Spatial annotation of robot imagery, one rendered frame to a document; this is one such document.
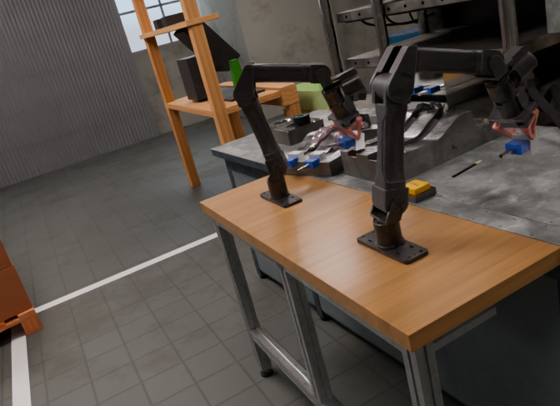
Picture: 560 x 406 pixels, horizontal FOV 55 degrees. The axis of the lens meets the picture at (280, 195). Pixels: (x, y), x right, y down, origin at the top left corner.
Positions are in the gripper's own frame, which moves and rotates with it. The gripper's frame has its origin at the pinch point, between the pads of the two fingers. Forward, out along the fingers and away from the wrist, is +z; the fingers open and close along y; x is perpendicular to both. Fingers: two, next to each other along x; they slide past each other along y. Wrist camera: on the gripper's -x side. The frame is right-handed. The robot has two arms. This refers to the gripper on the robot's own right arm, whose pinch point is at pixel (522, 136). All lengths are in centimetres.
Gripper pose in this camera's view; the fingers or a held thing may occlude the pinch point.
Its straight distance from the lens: 152.7
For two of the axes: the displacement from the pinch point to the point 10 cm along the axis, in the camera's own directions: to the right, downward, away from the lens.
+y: -6.0, -1.3, 7.9
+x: -5.6, 7.7, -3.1
